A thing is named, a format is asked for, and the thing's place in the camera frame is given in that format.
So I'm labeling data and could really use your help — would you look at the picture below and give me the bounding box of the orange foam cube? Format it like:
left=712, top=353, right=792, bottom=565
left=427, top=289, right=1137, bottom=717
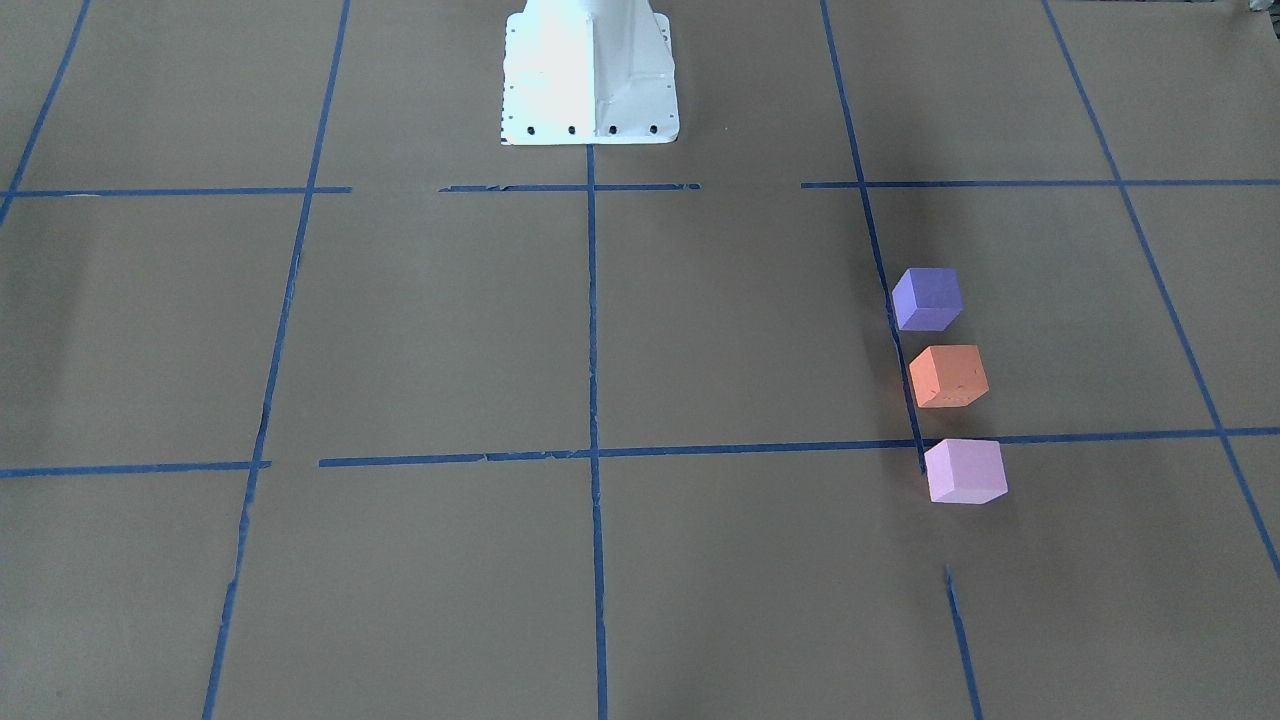
left=908, top=345, right=989, bottom=409

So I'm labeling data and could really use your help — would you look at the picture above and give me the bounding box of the purple foam cube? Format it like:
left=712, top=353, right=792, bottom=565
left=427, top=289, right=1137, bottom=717
left=890, top=266, right=964, bottom=332

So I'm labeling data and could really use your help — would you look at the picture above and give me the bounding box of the pink foam cube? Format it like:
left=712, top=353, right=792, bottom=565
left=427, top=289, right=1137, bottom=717
left=924, top=439, right=1009, bottom=505

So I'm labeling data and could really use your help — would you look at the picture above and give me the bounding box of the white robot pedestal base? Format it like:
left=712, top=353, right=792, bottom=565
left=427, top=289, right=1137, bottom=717
left=500, top=1, right=681, bottom=146

